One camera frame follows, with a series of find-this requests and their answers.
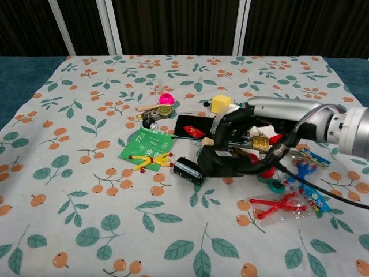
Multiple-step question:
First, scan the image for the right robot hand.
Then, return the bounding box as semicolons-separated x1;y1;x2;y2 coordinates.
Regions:
211;96;330;174

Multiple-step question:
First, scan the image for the white double frame post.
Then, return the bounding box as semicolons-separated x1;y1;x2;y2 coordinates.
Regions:
231;0;251;57
96;0;123;56

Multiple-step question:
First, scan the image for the blue sticky man packet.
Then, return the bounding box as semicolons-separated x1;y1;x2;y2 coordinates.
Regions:
284;148;332;192

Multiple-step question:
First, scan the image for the black rectangular barcode box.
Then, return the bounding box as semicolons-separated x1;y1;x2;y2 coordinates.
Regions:
198;145;262;178

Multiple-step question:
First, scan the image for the black cylinder capacitor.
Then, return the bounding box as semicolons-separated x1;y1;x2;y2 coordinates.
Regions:
172;156;205;185

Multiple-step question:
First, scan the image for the black smartphone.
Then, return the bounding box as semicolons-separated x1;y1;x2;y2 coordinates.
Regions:
174;114;220;140

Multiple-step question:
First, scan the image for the teal round magnet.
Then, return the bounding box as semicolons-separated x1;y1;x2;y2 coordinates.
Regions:
266;178;287;194

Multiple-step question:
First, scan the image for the yellow sponge cube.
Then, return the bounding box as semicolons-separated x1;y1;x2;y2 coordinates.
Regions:
211;94;232;114

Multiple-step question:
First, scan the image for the yellow sticky man toy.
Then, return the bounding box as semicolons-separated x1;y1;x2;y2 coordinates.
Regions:
128;152;174;174

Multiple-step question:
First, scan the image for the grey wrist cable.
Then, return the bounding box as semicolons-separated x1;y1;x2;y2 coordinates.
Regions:
293;103;340;140

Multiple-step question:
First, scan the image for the red candy wrapper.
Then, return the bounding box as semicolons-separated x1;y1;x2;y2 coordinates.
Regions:
184;125;206;138

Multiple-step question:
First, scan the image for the silver carabiner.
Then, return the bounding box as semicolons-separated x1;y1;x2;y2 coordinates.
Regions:
227;138;254;146

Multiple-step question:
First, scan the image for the floral leaf print tablecloth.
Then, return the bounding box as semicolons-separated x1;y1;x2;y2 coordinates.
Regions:
0;54;369;277

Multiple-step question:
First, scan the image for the correction tape dispenser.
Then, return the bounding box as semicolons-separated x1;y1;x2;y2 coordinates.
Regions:
142;104;175;122

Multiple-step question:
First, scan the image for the wooden pencil stub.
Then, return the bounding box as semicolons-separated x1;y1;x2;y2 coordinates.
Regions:
135;104;161;113

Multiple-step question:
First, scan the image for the red sticky man packet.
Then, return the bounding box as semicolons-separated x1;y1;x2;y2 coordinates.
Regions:
248;184;332;225

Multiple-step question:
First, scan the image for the silver foil packet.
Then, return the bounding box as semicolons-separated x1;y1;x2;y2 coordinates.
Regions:
210;112;229;134

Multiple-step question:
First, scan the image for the brass padlock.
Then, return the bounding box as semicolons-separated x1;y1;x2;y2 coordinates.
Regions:
252;134;272;151

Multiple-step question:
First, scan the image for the black cable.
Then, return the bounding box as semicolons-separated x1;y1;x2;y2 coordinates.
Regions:
272;145;369;211

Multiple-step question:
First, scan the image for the green tea packet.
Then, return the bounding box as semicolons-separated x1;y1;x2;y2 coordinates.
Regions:
118;127;174;173

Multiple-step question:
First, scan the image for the white single frame post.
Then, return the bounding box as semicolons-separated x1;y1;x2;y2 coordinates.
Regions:
47;0;77;56

